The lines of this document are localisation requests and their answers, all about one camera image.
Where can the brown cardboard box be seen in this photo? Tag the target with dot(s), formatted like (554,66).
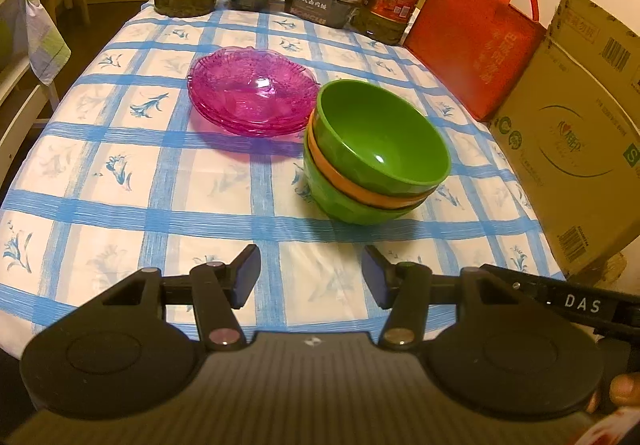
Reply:
(565,150)

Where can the large green plastic bowl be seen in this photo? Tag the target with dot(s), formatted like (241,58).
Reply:
(350,210)

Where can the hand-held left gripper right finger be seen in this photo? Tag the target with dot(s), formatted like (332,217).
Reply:
(375,275)

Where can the person's right hand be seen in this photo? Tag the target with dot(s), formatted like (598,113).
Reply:
(625,392)

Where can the red fabric tote bag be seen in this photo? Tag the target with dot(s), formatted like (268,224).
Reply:
(470,40)

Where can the red and white printed item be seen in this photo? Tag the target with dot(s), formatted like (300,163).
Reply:
(622,430)

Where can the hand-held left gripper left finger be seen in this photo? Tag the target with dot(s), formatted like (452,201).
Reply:
(245,275)

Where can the small green plastic bowl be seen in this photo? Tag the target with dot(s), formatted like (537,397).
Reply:
(380,135)

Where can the white green checked cloth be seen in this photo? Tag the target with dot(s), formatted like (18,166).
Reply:
(45,40)

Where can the pink translucent patterned plate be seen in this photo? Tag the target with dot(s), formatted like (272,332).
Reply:
(240,133)
(250,85)
(225,121)

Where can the blue checked white tablecloth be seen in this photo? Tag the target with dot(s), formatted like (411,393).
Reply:
(150,185)

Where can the orange plastic bowl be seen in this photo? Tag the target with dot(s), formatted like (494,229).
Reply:
(345,185)

